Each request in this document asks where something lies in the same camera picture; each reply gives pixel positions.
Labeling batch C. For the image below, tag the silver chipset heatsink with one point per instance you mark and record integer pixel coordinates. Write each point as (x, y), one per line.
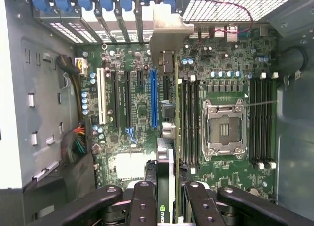
(130, 165)

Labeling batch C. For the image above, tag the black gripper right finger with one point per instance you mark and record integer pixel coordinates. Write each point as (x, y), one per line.
(203, 208)

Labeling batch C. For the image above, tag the long black expansion slot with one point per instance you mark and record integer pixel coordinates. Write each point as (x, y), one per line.
(166, 88)
(128, 98)
(115, 98)

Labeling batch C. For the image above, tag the white power connector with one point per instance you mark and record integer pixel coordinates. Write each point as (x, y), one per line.
(82, 66)

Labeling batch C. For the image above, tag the thin metal locking lever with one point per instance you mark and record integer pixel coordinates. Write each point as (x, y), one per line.
(262, 103)

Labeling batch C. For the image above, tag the black RAM slot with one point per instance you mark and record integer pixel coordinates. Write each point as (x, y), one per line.
(270, 118)
(264, 118)
(258, 118)
(191, 118)
(185, 118)
(197, 118)
(252, 118)

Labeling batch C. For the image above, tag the black open PC case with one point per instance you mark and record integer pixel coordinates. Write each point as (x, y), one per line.
(296, 137)

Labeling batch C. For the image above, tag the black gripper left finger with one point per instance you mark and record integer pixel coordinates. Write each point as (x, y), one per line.
(143, 206)

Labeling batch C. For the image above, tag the silver CPU socket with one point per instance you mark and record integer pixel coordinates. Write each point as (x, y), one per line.
(224, 130)

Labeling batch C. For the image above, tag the short black expansion slot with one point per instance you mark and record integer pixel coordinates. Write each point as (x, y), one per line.
(140, 78)

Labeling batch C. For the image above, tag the white expansion slot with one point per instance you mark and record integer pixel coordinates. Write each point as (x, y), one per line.
(101, 95)

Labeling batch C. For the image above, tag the green motherboard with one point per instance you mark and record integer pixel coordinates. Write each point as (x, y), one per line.
(137, 88)

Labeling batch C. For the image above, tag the blue expansion slot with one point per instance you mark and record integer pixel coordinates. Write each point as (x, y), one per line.
(153, 98)

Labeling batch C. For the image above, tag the black fan shroud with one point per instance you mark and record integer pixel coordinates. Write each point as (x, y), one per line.
(61, 191)

